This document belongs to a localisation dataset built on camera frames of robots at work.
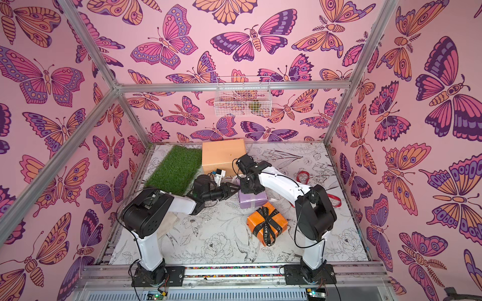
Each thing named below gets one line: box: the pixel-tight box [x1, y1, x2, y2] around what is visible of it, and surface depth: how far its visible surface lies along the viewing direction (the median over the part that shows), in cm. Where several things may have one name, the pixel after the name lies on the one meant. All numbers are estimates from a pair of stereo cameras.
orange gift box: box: [246, 201, 289, 247], surface depth 81 cm
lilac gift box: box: [238, 189, 268, 209], surface depth 89 cm
